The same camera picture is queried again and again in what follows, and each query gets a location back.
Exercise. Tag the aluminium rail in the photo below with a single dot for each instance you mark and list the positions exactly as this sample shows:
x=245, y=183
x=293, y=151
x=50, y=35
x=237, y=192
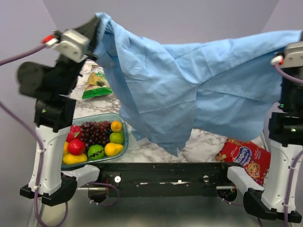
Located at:
x=93, y=188

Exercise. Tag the green apple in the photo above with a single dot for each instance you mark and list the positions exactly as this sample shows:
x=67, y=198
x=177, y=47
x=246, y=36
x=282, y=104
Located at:
x=117, y=138

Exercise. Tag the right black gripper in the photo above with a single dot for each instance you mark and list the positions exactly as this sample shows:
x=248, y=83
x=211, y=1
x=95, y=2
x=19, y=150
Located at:
x=300, y=38

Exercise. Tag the yellow lemon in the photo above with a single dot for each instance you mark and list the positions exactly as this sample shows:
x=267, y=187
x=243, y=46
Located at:
x=65, y=150

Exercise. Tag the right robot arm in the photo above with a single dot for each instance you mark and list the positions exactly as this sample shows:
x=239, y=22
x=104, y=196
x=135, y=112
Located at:
x=277, y=199

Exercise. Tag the teal plastic fruit bowl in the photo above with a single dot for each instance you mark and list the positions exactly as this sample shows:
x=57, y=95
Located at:
x=101, y=117

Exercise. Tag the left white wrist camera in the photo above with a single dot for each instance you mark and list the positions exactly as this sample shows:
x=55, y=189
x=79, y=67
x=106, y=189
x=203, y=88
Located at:
x=69, y=43

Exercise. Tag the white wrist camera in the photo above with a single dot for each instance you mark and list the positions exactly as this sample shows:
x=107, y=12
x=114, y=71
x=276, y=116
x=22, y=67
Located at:
x=69, y=43
x=277, y=60

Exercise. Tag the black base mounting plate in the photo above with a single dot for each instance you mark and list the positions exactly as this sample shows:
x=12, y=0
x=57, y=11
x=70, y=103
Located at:
x=164, y=179

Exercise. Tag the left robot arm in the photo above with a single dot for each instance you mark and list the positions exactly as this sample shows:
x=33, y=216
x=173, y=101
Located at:
x=50, y=87

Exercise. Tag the red cookie bag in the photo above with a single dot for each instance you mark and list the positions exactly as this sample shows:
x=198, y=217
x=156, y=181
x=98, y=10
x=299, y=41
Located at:
x=253, y=158

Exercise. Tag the yellow pear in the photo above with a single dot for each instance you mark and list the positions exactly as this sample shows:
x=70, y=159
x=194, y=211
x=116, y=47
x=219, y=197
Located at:
x=112, y=149

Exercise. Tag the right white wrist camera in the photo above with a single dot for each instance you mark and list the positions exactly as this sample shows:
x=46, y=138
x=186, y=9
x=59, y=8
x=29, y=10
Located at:
x=277, y=60

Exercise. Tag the dark purple grape bunch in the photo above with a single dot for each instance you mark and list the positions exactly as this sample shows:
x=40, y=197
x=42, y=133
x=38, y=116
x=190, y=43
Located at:
x=95, y=133

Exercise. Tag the red dragon fruit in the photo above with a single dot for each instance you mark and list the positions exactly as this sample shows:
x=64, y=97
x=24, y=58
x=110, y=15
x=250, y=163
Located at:
x=74, y=133

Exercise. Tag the yellow mango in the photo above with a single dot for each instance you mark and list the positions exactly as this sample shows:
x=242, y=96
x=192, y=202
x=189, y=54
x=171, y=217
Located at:
x=70, y=159

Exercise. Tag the green chips bag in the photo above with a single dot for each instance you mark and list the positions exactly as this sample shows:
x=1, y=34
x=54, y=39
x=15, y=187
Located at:
x=97, y=84

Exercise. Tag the red apple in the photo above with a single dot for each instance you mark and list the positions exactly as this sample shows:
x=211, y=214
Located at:
x=76, y=147

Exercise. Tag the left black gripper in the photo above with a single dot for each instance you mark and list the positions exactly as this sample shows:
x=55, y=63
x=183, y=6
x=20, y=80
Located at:
x=88, y=29

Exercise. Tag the small orange fruit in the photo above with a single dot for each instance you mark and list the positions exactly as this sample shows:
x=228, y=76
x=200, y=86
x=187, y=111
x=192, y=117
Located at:
x=116, y=126

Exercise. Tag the blue short-sleeved shirt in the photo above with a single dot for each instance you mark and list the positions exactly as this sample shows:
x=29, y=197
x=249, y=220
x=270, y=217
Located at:
x=225, y=87

